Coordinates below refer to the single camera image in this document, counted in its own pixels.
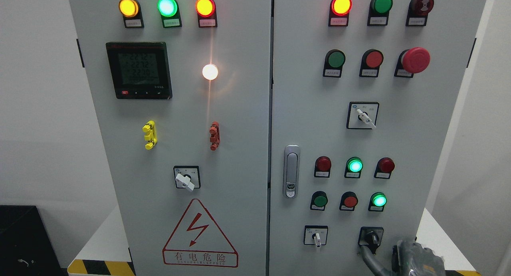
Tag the white selector switch left door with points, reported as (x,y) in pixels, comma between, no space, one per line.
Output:
(187,177)

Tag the black box lower left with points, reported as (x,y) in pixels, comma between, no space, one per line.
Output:
(25,248)

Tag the red push button lower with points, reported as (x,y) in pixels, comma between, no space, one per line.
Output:
(348,201)

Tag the yellow indicator light top left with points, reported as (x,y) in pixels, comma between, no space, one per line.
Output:
(131,13)

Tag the white lit lamp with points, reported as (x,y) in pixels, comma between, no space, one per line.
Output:
(210,72)

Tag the white platform with hazard stripes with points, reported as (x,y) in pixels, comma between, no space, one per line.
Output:
(107,252)

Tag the red-rimmed lit indicator left door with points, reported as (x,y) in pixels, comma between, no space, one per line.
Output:
(206,13)

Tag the green unlit indicator top right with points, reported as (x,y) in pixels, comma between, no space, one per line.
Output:
(379,12)

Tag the green lit indicator middle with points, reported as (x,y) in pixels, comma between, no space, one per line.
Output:
(353,168)

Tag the dark red indicator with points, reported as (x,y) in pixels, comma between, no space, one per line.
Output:
(384,168)
(322,167)

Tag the black digital power meter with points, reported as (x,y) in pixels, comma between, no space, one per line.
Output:
(139,70)

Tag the dark red buzzer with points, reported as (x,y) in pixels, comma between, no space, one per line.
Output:
(418,12)

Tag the green push button upper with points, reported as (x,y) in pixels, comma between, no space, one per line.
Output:
(333,64)

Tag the red terminal handle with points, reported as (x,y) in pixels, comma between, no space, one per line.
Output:
(214,135)

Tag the dark red indicator right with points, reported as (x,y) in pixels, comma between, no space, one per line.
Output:
(384,168)

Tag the dark red indicator left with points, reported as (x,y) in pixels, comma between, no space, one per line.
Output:
(322,167)

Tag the green lit indicator light top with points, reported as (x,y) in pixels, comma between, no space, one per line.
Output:
(170,13)

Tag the green lit push button lower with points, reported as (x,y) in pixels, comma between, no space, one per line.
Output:
(377,202)

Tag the red push button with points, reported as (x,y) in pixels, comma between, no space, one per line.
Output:
(348,201)
(370,63)

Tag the grey electrical cabinet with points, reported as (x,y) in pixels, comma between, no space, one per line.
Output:
(270,92)

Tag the black rotary knob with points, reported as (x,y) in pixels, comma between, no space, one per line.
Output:
(371,237)

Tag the red emergency stop button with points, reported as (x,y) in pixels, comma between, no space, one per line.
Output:
(412,61)

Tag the red electric danger sign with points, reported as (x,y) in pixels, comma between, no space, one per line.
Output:
(197,240)

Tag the silver door lock handle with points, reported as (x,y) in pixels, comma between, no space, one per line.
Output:
(291,170)

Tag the white selector switch upper right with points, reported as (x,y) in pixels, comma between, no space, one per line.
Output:
(362,115)

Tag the white selector switch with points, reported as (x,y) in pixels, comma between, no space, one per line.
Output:
(315,235)
(362,115)

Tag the yellow terminal handle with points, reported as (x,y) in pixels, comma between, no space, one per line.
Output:
(150,135)

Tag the red-rimmed lit indicator right door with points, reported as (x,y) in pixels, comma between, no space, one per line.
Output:
(339,13)

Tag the red-rimmed lit indicator door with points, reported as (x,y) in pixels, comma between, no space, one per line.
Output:
(339,13)
(206,13)

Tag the white selector switch lower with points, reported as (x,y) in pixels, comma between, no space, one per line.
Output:
(315,235)

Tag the red push button upper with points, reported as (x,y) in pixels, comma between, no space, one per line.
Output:
(370,63)

